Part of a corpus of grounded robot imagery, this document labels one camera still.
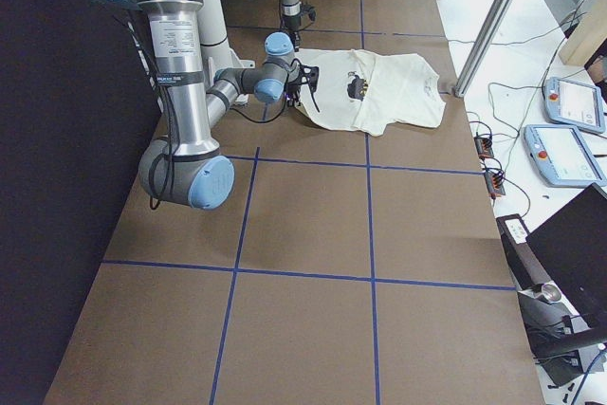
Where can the blue teach pendant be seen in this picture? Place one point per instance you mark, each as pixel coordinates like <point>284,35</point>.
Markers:
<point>561,156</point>
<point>574,103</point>

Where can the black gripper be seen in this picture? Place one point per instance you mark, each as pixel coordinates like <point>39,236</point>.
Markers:
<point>294,27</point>
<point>292,88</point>

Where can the wooden board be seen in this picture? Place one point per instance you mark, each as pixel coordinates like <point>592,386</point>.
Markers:
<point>587,37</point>

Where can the silver metal knob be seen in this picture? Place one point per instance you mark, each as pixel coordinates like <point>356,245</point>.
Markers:
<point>547,293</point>

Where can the black box white label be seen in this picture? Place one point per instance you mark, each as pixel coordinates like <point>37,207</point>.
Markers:
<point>525,266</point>

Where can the white pedestal column base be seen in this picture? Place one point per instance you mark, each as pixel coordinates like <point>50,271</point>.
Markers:
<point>216,52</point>

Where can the aluminium frame post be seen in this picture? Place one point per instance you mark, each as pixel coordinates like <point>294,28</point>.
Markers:
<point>495,16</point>

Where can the black monitor stand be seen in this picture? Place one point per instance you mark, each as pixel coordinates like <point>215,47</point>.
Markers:
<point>565,345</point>

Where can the upper orange terminal block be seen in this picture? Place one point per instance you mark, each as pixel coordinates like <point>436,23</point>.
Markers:
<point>483,147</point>

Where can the white long-sleeve cat shirt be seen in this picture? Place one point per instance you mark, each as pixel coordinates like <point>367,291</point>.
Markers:
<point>359,90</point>

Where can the near blue teach pendant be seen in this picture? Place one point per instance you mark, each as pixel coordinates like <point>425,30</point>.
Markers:
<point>561,156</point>

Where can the orange terminal block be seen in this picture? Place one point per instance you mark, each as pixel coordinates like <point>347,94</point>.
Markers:
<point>483,147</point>
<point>495,183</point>

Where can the far blue teach pendant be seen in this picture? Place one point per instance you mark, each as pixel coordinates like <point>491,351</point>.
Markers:
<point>574,103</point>

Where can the lower orange terminal block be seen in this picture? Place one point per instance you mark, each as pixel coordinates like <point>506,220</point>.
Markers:
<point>495,183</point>

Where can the black monitor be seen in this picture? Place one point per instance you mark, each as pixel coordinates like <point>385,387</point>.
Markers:
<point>571,247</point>

